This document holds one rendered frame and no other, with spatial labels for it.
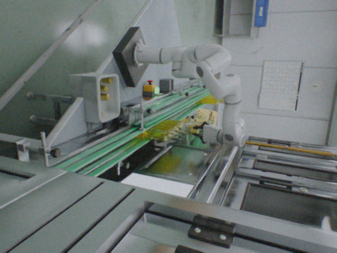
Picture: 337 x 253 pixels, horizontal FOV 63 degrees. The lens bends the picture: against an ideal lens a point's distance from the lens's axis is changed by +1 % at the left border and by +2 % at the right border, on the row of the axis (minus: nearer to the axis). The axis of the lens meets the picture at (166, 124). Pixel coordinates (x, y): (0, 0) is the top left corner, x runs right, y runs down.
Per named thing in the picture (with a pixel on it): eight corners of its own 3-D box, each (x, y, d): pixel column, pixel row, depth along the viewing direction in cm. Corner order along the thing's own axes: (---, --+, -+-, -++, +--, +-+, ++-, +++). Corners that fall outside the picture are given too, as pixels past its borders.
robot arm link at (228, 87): (221, 89, 141) (199, 101, 136) (216, 49, 130) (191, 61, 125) (245, 97, 129) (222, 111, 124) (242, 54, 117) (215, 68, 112)
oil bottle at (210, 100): (195, 103, 256) (225, 105, 246) (195, 97, 255) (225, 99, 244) (197, 102, 261) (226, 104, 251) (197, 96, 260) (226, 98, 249)
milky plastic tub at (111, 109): (86, 122, 133) (100, 124, 129) (82, 75, 127) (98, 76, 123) (107, 114, 148) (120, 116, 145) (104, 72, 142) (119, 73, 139)
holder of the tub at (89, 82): (86, 132, 134) (99, 134, 132) (81, 75, 127) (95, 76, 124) (106, 123, 150) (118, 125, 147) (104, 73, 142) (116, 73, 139)
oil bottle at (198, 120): (182, 123, 228) (212, 126, 218) (181, 116, 225) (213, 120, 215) (184, 120, 232) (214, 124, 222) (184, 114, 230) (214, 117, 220)
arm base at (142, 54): (130, 46, 151) (155, 47, 145) (139, 34, 159) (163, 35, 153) (137, 70, 162) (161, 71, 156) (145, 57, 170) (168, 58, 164)
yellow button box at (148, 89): (142, 95, 185) (152, 96, 182) (142, 84, 183) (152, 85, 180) (147, 93, 191) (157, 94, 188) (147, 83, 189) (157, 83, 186)
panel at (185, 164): (70, 226, 97) (157, 254, 84) (69, 219, 96) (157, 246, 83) (168, 146, 177) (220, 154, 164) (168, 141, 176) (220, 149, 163)
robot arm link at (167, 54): (167, 47, 159) (193, 47, 153) (165, 70, 161) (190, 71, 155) (160, 43, 150) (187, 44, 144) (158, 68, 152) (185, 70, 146)
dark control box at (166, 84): (159, 90, 209) (169, 90, 206) (159, 79, 207) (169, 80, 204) (163, 88, 216) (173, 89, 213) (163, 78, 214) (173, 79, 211)
